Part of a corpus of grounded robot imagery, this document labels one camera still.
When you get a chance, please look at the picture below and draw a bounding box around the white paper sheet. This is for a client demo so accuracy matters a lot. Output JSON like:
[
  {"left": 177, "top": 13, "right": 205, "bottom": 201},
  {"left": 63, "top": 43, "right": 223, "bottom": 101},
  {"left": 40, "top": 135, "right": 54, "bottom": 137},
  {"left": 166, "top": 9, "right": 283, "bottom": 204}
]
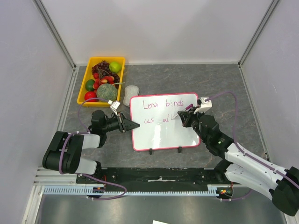
[{"left": 152, "top": 220, "right": 169, "bottom": 224}]

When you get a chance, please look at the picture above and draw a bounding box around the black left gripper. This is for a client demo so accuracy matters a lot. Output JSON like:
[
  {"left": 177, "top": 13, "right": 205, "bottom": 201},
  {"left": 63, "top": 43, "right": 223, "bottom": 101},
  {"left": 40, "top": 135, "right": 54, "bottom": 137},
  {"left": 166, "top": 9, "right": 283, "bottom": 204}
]
[{"left": 102, "top": 112, "right": 140, "bottom": 133}]

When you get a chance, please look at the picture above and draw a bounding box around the green netted melon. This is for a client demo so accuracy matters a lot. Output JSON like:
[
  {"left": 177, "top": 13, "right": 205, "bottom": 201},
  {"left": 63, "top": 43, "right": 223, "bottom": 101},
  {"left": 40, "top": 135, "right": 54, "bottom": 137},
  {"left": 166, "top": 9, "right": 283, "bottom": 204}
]
[{"left": 96, "top": 84, "right": 118, "bottom": 101}]

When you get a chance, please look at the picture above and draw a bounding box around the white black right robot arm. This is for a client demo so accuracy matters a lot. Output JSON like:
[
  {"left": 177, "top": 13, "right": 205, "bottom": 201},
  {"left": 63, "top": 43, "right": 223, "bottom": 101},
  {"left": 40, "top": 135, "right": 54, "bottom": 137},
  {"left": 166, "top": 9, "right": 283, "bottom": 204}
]
[{"left": 178, "top": 110, "right": 299, "bottom": 217}]

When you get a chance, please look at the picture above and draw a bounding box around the yellow plastic bin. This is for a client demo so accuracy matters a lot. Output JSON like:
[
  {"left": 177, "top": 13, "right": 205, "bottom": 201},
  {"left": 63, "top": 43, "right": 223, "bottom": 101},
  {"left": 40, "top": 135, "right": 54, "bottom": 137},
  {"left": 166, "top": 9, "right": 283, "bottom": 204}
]
[{"left": 77, "top": 56, "right": 126, "bottom": 107}]

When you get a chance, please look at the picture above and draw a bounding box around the dark green lime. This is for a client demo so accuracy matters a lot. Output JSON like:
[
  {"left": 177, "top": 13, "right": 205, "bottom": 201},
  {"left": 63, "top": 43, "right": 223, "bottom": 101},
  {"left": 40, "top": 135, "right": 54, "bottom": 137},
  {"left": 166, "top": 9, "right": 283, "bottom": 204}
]
[{"left": 85, "top": 79, "right": 95, "bottom": 91}]

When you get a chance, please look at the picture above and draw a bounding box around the white whiteboard eraser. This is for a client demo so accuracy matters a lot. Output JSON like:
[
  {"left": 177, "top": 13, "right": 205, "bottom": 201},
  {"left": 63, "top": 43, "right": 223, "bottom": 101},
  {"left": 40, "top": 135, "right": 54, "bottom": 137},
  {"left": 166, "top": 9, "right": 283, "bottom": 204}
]
[{"left": 123, "top": 85, "right": 140, "bottom": 107}]

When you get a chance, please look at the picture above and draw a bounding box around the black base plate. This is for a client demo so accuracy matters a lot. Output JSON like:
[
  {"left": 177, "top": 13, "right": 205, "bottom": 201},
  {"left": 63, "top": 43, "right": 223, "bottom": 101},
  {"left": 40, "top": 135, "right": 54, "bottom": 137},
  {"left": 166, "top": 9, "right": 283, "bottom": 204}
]
[{"left": 76, "top": 167, "right": 243, "bottom": 192}]

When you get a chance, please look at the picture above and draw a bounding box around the red tomato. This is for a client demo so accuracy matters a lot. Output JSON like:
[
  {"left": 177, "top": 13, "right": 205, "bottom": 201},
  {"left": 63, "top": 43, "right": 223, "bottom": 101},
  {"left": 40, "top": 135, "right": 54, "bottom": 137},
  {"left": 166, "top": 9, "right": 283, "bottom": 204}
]
[{"left": 84, "top": 91, "right": 98, "bottom": 102}]

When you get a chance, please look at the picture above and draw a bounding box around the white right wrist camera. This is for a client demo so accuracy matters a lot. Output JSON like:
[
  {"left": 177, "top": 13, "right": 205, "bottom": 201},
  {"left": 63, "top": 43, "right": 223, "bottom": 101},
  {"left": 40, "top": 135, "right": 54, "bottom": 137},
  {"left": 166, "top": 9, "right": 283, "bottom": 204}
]
[{"left": 193, "top": 97, "right": 212, "bottom": 114}]

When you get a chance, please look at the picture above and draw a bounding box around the pink framed whiteboard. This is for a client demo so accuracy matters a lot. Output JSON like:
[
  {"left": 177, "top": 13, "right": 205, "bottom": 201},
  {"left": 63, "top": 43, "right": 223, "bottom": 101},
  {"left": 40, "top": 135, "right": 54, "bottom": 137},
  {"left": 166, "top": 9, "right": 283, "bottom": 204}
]
[{"left": 130, "top": 92, "right": 200, "bottom": 151}]

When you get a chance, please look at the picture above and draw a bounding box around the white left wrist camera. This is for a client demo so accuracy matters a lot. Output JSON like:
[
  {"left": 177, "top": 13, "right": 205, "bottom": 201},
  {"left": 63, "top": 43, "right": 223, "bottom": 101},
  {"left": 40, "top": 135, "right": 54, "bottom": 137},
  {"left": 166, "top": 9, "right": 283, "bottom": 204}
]
[{"left": 108, "top": 100, "right": 121, "bottom": 115}]

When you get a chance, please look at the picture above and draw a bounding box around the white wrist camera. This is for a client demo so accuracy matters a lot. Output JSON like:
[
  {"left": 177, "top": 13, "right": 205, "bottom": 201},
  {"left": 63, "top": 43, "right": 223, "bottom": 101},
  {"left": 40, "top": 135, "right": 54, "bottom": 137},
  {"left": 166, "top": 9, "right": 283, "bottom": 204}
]
[
  {"left": 108, "top": 100, "right": 121, "bottom": 115},
  {"left": 193, "top": 97, "right": 212, "bottom": 114}
]

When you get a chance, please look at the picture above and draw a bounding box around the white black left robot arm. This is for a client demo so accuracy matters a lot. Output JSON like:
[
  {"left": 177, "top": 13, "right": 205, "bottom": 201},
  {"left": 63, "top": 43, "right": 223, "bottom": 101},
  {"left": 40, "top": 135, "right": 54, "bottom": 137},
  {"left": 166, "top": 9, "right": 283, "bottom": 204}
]
[{"left": 42, "top": 110, "right": 140, "bottom": 183}]

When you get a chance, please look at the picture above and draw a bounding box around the dark red grape bunch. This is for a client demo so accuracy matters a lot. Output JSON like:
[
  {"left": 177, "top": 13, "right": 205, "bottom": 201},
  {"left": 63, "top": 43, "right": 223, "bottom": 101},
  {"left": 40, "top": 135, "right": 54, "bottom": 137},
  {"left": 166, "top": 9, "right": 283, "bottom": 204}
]
[{"left": 92, "top": 60, "right": 110, "bottom": 75}]

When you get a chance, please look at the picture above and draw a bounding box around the light green apple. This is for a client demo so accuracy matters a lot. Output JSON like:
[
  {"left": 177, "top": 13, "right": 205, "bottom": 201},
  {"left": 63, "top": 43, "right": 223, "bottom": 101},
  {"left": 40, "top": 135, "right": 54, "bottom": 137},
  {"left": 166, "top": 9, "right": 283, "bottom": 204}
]
[{"left": 109, "top": 61, "right": 122, "bottom": 73}]

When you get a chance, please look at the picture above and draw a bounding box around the grey slotted cable duct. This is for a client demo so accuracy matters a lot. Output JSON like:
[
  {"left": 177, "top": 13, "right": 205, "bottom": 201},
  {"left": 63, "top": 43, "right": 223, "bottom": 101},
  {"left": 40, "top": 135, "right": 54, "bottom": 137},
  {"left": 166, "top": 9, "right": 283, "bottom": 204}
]
[{"left": 43, "top": 185, "right": 221, "bottom": 196}]

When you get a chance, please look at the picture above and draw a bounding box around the white marker purple cap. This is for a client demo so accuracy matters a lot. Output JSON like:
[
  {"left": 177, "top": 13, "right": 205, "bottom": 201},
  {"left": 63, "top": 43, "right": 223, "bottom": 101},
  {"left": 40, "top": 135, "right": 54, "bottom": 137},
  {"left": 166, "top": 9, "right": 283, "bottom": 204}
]
[{"left": 171, "top": 104, "right": 193, "bottom": 120}]

